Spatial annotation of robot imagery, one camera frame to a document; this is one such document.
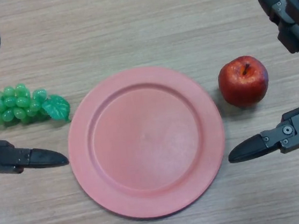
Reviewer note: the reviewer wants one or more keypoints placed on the green plastic grape bunch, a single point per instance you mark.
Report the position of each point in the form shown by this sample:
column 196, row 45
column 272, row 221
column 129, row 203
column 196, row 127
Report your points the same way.
column 11, row 106

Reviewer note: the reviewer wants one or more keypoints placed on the pink round plate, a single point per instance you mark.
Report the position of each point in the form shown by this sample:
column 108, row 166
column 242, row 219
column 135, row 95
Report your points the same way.
column 147, row 144

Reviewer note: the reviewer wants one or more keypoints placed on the red apple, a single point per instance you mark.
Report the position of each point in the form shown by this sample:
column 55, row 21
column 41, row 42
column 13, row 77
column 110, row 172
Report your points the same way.
column 243, row 85

